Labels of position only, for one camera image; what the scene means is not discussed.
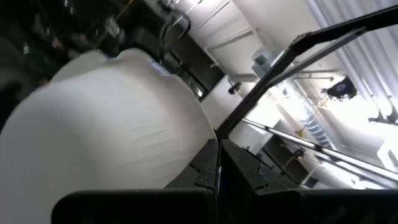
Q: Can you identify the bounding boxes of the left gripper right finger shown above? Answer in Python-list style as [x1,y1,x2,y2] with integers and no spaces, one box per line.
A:
[218,139,398,224]

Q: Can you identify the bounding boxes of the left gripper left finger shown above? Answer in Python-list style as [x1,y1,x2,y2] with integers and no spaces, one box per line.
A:
[51,139,219,224]

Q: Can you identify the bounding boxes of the blue patterned paper bowl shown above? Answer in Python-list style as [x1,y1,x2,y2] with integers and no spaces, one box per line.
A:
[0,47,218,224]

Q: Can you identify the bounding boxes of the black overhead camera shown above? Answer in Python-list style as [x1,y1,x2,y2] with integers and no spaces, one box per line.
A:
[326,76,358,101]

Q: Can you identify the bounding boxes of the black aluminium rig frame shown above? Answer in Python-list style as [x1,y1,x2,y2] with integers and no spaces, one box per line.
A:
[216,4,398,141]

